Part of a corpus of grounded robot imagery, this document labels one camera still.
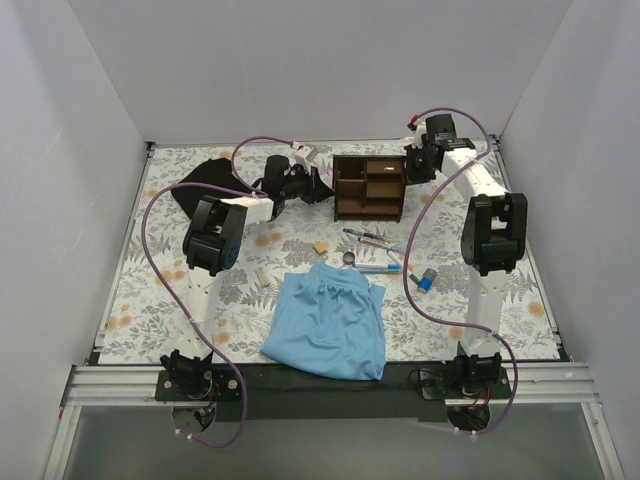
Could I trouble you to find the brown wooden desk organizer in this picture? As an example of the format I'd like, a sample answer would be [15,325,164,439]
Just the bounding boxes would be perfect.
[332,155,406,222]

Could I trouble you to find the tan eraser block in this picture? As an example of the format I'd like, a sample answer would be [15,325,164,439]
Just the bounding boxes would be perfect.
[314,242,327,254]

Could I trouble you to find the brown blue pen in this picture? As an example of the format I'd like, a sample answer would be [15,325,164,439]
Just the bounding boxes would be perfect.
[358,237,404,253]

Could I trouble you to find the white green-tipped marker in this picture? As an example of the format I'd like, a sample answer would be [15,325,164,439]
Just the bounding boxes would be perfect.
[387,250,420,284]

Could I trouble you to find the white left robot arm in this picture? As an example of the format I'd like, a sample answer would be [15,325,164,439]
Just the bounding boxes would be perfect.
[172,155,334,327]

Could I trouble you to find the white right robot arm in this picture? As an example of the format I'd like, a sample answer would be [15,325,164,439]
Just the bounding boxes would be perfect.
[405,108,528,398]

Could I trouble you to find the black folded cloth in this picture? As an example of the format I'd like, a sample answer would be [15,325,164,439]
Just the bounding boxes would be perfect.
[171,158,251,219]

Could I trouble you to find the light blue shorts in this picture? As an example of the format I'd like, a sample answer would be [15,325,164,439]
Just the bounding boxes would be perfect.
[261,262,386,381]

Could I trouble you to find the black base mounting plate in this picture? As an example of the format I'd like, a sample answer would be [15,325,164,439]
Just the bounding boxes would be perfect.
[154,362,511,422]

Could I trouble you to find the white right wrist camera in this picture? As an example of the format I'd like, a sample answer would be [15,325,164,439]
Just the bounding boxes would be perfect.
[407,115,427,148]

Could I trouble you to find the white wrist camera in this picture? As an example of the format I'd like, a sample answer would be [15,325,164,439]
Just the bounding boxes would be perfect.
[292,142,318,168]
[407,115,427,148]

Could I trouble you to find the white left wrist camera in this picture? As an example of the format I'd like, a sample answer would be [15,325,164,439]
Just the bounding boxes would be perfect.
[292,142,318,168]

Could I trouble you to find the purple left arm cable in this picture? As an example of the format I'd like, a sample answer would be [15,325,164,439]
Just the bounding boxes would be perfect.
[141,134,301,448]

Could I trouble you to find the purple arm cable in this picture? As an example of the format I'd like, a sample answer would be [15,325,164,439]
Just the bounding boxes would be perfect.
[141,134,301,448]
[402,105,521,435]

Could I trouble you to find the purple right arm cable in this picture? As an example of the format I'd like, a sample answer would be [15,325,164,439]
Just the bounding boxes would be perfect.
[402,105,521,435]

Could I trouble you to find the aluminium frame rail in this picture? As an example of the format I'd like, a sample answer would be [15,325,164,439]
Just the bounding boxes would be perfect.
[41,363,171,480]

